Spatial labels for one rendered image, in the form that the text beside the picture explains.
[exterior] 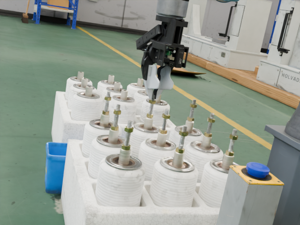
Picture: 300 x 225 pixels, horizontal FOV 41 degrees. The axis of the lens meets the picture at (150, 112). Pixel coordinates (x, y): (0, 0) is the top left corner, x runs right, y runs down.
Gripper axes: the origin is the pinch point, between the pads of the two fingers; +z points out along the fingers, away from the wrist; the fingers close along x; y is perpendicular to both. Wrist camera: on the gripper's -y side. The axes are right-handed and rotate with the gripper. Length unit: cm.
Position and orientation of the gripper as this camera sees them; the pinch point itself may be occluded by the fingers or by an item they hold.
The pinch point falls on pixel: (152, 93)
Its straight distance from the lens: 105.7
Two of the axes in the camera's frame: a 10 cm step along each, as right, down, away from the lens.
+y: 5.2, 3.0, -8.0
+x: 8.4, 0.0, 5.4
